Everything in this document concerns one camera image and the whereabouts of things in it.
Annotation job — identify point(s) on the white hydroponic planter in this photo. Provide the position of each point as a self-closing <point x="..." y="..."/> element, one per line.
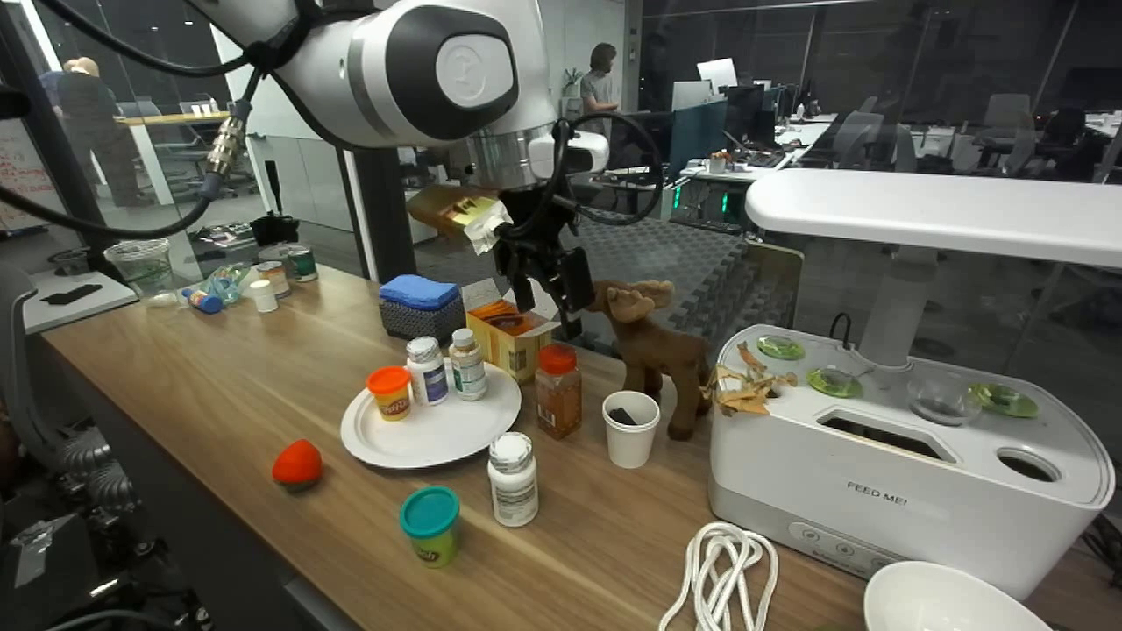
<point x="889" y="492"/>

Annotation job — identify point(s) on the white bowl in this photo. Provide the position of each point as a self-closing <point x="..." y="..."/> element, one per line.
<point x="950" y="602"/>

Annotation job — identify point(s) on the orange plush toy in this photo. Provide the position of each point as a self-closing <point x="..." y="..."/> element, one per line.
<point x="299" y="464"/>

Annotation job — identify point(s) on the white bottle green label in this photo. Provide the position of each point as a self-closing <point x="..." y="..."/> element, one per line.
<point x="469" y="365"/>

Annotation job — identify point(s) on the orange lid yellow dough tub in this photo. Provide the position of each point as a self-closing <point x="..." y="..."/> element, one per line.
<point x="392" y="390"/>

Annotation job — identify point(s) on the black tripod stand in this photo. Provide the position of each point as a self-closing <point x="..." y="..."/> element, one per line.
<point x="93" y="477"/>

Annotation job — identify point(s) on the white paper cup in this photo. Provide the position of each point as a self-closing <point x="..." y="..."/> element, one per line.
<point x="633" y="436"/>

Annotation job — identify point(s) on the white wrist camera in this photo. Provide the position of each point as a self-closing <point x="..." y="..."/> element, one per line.
<point x="580" y="153"/>

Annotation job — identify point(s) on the white bottle blue label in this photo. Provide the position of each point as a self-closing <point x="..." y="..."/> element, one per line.
<point x="429" y="372"/>

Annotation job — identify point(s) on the brown moose plush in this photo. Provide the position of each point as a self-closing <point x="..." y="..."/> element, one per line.
<point x="662" y="352"/>

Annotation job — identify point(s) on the small white cup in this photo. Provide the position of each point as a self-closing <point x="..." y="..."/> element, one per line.
<point x="265" y="296"/>

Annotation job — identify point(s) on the small dark jar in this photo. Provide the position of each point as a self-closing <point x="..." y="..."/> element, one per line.
<point x="304" y="264"/>

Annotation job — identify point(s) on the dried brown plant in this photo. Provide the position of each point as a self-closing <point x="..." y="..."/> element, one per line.
<point x="745" y="387"/>

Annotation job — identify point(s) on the yellow tea box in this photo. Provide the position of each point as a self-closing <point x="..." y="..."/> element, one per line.
<point x="503" y="338"/>

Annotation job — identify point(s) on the standing person grey shirt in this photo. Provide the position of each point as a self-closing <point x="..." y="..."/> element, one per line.
<point x="601" y="85"/>

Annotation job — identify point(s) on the grey foam floor mat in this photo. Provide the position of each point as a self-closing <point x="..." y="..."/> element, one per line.
<point x="677" y="250"/>

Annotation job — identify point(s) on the white flat tray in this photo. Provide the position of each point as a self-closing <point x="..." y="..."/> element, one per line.
<point x="74" y="298"/>

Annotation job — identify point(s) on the white paper plate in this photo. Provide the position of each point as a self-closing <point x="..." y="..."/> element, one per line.
<point x="441" y="441"/>

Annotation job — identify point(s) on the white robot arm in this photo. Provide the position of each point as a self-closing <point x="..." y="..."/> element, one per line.
<point x="397" y="73"/>

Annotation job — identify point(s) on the blue sponge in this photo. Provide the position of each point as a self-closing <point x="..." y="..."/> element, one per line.
<point x="418" y="291"/>

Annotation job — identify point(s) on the orange lid spice jar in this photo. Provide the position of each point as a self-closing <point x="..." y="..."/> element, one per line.
<point x="559" y="390"/>

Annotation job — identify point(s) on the clear plastic cup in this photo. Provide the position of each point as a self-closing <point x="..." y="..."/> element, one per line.
<point x="141" y="266"/>

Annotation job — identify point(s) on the person in dark clothes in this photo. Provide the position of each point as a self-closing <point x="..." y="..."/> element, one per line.
<point x="93" y="126"/>

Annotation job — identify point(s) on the grey woven basket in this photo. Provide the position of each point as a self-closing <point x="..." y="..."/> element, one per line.
<point x="422" y="323"/>

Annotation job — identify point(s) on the teal lid green dough tub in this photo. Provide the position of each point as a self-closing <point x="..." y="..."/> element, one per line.
<point x="429" y="526"/>

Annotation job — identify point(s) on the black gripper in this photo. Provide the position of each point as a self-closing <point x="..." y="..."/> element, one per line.
<point x="540" y="231"/>

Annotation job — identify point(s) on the large white pill bottle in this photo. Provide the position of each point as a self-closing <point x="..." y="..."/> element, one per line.
<point x="515" y="481"/>

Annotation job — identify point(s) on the clear plastic bag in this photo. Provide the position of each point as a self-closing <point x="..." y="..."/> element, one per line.
<point x="211" y="296"/>

